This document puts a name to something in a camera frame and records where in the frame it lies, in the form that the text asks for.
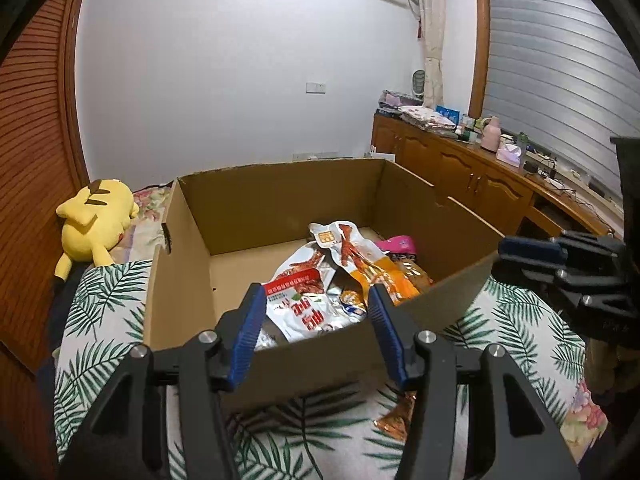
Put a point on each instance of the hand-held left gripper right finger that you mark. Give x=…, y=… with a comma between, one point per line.
x=387, y=335

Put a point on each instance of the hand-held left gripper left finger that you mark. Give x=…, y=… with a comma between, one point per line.
x=247, y=335

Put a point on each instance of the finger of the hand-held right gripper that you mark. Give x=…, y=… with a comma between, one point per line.
x=550, y=285
x=530, y=249

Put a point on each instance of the large orange snack packet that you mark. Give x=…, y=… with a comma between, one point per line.
x=400, y=282

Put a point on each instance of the white snack packet red label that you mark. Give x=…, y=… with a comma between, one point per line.
x=300, y=310

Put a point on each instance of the pink snack packet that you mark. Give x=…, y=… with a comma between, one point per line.
x=397, y=246

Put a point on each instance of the white red-print snack packet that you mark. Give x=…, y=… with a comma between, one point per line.
x=305, y=261

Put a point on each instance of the snack packet with yellow label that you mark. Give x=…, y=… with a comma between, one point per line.
x=345, y=247

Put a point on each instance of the brown cardboard box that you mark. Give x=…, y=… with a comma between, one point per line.
x=280, y=200

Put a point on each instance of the pink tissue box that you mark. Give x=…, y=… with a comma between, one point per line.
x=509, y=155

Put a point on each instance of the wooden cabinet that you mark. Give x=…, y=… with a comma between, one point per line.
x=450, y=160

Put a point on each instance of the pink bottle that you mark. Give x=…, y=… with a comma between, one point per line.
x=491, y=135

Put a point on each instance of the leaf-print blanket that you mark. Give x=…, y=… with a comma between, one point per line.
x=105, y=320

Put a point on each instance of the grey window blinds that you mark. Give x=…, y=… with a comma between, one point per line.
x=550, y=70

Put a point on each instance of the blue box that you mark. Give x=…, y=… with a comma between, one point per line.
x=447, y=113

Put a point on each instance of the folded floral cloth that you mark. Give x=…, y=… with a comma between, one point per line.
x=427, y=117

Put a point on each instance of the white paper bag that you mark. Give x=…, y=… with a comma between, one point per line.
x=380, y=152

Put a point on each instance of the dark blue bed sheet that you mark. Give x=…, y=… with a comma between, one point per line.
x=60, y=305

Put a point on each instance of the yellow plush toy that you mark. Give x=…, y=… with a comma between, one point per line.
x=92, y=220

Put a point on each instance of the small white fan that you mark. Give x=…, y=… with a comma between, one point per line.
x=418, y=82

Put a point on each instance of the folded purple cloth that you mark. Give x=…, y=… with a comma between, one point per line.
x=395, y=99

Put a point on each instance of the beige lace curtain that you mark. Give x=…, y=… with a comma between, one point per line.
x=432, y=35

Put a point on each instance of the wooden louvered wardrobe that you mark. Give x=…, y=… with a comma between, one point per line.
x=35, y=160

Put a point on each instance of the wooden window frame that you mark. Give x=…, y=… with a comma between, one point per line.
x=479, y=45

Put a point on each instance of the white wall switch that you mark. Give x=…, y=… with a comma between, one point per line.
x=315, y=87

